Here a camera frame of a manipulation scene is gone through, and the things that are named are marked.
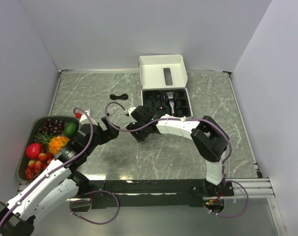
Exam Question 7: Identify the silver black hair clipper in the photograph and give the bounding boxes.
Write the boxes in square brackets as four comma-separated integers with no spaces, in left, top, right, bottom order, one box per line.
[166,92,175,116]

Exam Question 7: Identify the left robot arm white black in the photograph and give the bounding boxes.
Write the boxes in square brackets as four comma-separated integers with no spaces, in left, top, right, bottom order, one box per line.
[0,118,119,236]

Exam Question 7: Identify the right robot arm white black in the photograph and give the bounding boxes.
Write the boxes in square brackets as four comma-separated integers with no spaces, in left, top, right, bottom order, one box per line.
[126,106,231,196]

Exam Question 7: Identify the green avocado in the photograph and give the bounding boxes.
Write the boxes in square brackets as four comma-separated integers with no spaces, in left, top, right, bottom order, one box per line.
[64,122,79,138]

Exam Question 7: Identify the black plastic insert tray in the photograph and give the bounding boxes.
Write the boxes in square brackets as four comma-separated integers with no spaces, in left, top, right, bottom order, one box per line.
[142,89,193,118]

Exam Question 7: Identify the white cardboard clipper box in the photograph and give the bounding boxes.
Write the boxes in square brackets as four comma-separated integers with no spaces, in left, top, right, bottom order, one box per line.
[138,54,193,125]

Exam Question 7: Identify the orange pineapple toy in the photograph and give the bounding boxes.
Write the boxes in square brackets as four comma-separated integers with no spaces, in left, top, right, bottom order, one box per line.
[35,132,70,155]

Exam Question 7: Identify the dark red grape bunch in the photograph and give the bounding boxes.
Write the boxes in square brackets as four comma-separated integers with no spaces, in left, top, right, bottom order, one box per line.
[38,118,66,134]

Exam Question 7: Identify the grey fruit tray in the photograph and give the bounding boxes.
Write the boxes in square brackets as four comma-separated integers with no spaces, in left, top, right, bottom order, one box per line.
[16,116,79,183]

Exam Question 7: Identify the red apple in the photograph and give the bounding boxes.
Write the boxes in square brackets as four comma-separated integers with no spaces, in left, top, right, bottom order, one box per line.
[26,143,45,159]

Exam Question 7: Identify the small red orange fruits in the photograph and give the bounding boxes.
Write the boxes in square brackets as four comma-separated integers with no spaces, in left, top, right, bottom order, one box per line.
[25,152,53,180]

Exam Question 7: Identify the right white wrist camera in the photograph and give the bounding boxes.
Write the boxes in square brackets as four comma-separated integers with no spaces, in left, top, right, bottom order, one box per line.
[124,106,136,116]

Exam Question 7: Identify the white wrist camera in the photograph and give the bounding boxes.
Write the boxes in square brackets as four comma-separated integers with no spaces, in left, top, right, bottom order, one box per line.
[124,106,136,116]
[75,109,95,125]

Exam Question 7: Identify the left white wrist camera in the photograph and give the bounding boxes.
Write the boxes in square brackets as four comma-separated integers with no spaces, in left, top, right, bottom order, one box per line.
[75,109,95,125]

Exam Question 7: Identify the black coiled cable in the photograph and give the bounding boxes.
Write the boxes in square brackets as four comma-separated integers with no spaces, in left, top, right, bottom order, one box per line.
[109,93,129,101]

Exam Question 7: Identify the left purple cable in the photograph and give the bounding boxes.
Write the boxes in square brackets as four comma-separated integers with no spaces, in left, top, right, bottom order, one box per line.
[0,107,120,236]

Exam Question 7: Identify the purple cable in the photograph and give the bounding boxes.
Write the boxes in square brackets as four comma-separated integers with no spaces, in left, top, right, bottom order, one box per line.
[0,107,120,236]
[105,101,249,218]

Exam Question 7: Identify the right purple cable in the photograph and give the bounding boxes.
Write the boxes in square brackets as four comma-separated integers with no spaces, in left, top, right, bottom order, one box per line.
[105,101,249,218]

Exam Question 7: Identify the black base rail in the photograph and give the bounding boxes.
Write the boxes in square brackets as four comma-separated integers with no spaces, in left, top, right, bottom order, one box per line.
[76,179,234,209]

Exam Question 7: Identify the aluminium extrusion rail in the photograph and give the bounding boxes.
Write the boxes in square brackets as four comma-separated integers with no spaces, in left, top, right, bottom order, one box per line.
[231,178,275,199]

